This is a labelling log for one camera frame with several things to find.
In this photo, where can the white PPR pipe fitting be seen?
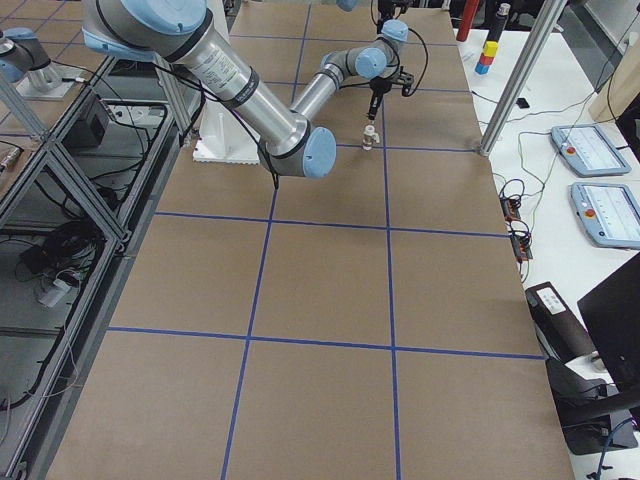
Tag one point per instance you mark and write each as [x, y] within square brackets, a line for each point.
[370, 137]

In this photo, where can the third robot arm at side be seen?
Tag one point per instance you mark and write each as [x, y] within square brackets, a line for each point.
[25, 62]

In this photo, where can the red cylinder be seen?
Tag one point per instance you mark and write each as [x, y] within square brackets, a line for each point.
[467, 19]

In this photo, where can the stacked coloured toy blocks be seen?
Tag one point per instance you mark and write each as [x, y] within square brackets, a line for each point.
[487, 57]

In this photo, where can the black cylinder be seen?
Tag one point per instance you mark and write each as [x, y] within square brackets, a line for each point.
[497, 16]

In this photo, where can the small black box on table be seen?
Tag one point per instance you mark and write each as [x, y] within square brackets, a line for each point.
[522, 103]

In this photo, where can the orange circuit board upper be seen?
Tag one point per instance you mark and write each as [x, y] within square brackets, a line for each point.
[511, 208]

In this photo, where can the orange circuit board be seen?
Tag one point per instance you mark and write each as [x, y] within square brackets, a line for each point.
[511, 208]
[521, 242]

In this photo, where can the orange circuit board lower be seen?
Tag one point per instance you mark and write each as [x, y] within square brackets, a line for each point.
[521, 242]

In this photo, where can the upper blue teach pendant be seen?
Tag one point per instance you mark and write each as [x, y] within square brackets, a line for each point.
[588, 151]

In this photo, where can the blue teach pendant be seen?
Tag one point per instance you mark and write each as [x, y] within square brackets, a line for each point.
[588, 151]
[609, 214]

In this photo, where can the lower blue teach pendant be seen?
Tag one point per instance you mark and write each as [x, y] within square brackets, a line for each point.
[609, 214]

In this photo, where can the black device with label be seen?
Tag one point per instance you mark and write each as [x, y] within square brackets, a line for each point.
[564, 334]

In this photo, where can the black monitor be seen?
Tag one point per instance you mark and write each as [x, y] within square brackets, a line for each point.
[610, 312]

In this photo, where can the white camera stand column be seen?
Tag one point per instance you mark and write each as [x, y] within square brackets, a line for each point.
[224, 138]

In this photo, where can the aluminium frame post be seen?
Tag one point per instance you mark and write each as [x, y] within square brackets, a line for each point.
[533, 46]

